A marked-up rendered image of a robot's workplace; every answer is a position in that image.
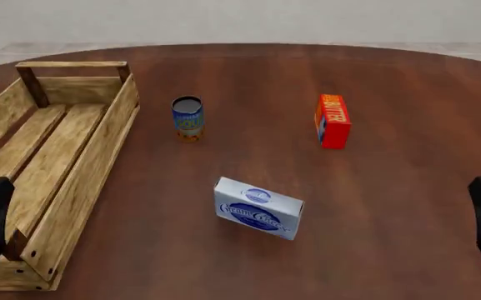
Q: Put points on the wooden slat tray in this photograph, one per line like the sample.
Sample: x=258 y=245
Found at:
x=52 y=162

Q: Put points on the white blue cream cheese box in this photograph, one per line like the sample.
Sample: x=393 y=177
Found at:
x=257 y=209

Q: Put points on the red butter box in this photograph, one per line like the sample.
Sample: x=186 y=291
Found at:
x=335 y=125

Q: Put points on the blue soup tin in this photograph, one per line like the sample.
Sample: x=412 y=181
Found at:
x=188 y=120

